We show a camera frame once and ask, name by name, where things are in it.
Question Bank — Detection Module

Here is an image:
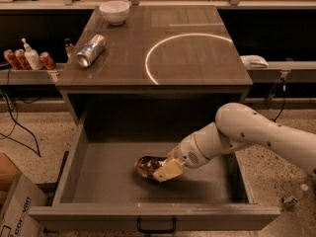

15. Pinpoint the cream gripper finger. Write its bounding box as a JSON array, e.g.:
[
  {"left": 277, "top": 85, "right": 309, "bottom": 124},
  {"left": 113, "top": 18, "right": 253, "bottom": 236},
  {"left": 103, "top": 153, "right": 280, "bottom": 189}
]
[{"left": 153, "top": 158, "right": 184, "bottom": 182}]

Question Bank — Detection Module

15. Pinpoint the orange soda can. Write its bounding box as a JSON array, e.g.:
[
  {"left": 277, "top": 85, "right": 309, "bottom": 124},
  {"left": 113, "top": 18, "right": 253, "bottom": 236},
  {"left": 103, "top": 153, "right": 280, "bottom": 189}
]
[{"left": 135, "top": 156, "right": 167, "bottom": 180}]

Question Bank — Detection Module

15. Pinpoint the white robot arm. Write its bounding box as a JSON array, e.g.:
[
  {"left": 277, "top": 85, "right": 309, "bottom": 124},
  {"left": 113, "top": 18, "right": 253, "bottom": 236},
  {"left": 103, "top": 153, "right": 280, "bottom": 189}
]
[{"left": 153, "top": 103, "right": 316, "bottom": 182}]

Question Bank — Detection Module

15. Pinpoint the open grey top drawer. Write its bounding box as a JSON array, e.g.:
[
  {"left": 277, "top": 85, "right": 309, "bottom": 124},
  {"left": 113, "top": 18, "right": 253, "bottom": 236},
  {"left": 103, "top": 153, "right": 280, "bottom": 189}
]
[{"left": 30, "top": 98, "right": 279, "bottom": 233}]

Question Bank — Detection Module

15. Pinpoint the silver soda can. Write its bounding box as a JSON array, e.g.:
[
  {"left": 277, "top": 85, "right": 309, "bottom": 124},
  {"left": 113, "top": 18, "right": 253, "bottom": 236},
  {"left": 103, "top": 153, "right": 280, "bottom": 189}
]
[{"left": 76, "top": 34, "right": 107, "bottom": 67}]

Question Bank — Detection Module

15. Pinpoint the red can right of bottle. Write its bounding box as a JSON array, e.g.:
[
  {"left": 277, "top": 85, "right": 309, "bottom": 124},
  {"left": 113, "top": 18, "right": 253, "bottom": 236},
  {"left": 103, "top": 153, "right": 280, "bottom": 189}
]
[{"left": 39, "top": 52, "right": 56, "bottom": 70}]

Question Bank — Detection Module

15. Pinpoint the red can far left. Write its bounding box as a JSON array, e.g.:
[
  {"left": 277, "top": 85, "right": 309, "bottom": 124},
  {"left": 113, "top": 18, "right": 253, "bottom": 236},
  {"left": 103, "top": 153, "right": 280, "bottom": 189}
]
[{"left": 3, "top": 49, "right": 21, "bottom": 69}]

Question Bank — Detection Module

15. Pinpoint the grey wooden cabinet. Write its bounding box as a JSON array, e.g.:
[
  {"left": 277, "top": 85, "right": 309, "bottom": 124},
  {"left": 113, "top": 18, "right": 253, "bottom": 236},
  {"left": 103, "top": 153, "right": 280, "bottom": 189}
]
[{"left": 56, "top": 5, "right": 253, "bottom": 120}]

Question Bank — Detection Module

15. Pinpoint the clear plastic bottle on floor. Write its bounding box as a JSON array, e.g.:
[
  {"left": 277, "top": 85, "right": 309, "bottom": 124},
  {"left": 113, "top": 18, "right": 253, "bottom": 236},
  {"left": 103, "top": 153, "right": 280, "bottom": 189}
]
[{"left": 281, "top": 184, "right": 309, "bottom": 207}]

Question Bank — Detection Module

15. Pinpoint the white folded cloth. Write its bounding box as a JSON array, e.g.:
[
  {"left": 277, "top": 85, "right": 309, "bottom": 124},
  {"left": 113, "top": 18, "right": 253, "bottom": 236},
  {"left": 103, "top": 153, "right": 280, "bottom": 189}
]
[{"left": 240, "top": 55, "right": 269, "bottom": 68}]

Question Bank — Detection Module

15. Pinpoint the grey side shelf right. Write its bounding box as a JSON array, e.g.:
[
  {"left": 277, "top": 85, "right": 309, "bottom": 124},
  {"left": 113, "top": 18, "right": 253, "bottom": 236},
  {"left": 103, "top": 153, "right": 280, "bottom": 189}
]
[{"left": 248, "top": 61, "right": 316, "bottom": 83}]

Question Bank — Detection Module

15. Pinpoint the grey side shelf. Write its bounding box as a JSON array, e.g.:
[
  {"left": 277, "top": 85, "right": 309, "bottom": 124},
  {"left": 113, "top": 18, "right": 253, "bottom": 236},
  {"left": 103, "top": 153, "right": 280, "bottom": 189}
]
[
  {"left": 248, "top": 61, "right": 316, "bottom": 83},
  {"left": 0, "top": 63, "right": 64, "bottom": 85}
]

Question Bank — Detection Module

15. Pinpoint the cardboard box with print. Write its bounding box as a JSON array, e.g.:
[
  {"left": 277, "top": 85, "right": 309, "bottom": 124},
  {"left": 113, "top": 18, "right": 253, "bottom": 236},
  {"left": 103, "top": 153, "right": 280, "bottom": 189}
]
[{"left": 0, "top": 153, "right": 47, "bottom": 237}]

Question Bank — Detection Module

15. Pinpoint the small dark glass bottle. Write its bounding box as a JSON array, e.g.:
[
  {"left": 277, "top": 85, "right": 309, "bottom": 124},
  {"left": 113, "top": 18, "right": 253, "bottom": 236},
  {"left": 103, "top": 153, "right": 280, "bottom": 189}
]
[{"left": 64, "top": 39, "right": 73, "bottom": 58}]

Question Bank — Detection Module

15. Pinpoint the white ceramic bowl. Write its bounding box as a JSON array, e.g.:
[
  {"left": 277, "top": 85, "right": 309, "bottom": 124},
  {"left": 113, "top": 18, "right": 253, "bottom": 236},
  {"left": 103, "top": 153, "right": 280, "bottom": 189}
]
[{"left": 99, "top": 0, "right": 129, "bottom": 26}]

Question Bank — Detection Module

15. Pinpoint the white pump bottle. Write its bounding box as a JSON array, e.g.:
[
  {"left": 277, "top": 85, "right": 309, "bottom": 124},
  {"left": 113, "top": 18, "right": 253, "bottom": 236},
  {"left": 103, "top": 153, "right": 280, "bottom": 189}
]
[{"left": 22, "top": 39, "right": 42, "bottom": 70}]

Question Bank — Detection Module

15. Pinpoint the grey side shelf left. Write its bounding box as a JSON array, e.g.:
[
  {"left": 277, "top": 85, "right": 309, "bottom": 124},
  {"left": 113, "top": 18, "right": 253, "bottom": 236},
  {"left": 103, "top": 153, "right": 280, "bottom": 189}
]
[{"left": 0, "top": 63, "right": 64, "bottom": 85}]

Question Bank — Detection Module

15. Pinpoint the black drawer handle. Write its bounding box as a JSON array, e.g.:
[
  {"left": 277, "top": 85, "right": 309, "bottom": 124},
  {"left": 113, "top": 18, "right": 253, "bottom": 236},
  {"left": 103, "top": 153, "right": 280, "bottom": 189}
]
[{"left": 136, "top": 217, "right": 177, "bottom": 235}]

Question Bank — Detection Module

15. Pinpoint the black cable right floor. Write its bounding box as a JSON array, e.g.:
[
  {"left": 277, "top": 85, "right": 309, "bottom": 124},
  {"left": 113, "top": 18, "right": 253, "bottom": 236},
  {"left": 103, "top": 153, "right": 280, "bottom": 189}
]
[{"left": 272, "top": 79, "right": 286, "bottom": 122}]

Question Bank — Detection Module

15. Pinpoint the black cable floor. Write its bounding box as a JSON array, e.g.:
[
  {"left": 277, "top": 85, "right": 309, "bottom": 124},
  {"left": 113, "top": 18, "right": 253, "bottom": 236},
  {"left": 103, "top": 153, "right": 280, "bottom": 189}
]
[
  {"left": 0, "top": 88, "right": 42, "bottom": 158},
  {"left": 272, "top": 79, "right": 286, "bottom": 122}
]

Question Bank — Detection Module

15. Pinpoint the black cable left floor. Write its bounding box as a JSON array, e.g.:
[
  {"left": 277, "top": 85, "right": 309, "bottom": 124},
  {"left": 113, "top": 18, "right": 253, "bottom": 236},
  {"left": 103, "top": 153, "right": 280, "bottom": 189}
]
[{"left": 0, "top": 88, "right": 42, "bottom": 158}]

